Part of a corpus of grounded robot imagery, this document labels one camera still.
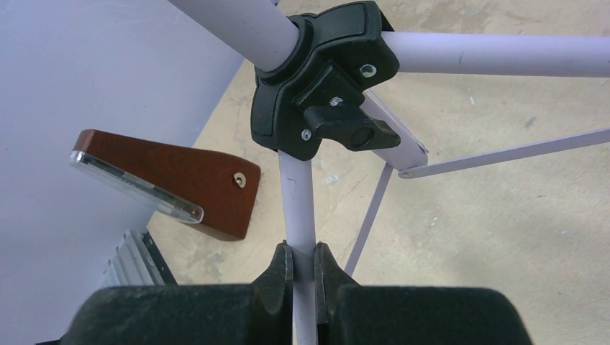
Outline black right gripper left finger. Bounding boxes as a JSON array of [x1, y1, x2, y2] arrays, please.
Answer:
[[60, 242, 293, 344]]

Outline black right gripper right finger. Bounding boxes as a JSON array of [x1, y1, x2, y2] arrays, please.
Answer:
[[314, 242, 532, 344]]

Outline lilac perforated music stand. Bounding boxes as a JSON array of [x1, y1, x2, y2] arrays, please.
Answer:
[[174, 1, 609, 344]]

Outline brown wooden metronome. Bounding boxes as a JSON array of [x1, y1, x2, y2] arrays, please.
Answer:
[[70, 129, 261, 241]]

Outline aluminium frame rails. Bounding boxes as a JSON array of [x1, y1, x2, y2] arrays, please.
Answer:
[[98, 229, 177, 288]]

